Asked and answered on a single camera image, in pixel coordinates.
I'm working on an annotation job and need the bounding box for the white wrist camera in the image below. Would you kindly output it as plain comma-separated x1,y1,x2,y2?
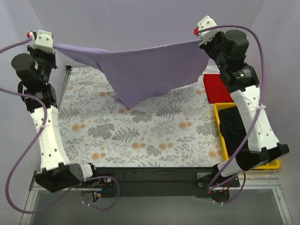
27,30,55,54
193,15,220,45

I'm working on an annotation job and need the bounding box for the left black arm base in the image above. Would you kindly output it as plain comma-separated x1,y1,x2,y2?
82,173,115,188

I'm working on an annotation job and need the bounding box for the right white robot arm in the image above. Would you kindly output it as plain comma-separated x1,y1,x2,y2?
199,29,289,186

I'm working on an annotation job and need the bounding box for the lavender t shirt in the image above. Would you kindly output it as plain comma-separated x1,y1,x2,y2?
54,41,209,108

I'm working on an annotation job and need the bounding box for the black clothes pile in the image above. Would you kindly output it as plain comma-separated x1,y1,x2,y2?
218,106,246,157

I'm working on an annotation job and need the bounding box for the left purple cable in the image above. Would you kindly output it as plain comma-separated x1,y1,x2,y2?
0,38,121,214

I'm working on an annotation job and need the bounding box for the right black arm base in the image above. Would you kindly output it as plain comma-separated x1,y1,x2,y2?
193,172,240,188

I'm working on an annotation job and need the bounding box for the floral patterned table mat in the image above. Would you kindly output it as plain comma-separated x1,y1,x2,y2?
43,65,237,168

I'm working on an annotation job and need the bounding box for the yellow plastic tray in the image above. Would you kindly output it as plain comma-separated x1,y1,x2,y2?
213,101,281,170

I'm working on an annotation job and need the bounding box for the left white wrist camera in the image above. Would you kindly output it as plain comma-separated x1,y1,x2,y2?
27,30,55,54

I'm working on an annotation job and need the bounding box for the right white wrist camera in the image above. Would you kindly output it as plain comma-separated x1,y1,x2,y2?
193,15,220,45

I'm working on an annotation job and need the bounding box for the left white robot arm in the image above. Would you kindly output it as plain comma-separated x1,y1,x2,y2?
11,45,100,193

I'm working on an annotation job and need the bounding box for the folded red t shirt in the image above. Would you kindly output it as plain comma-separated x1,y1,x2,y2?
203,74,233,104

